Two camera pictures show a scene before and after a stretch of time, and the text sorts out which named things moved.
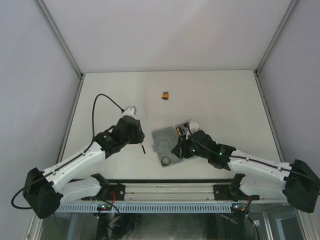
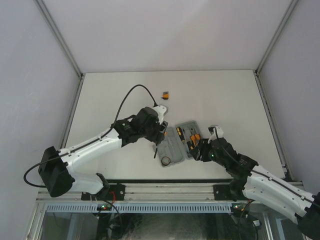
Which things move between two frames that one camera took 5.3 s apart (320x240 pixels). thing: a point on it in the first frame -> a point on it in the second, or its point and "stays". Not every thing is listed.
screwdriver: [179, 131] stays
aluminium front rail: [169, 192] stays
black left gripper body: [135, 138] -> [153, 134]
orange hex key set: [165, 95] stays
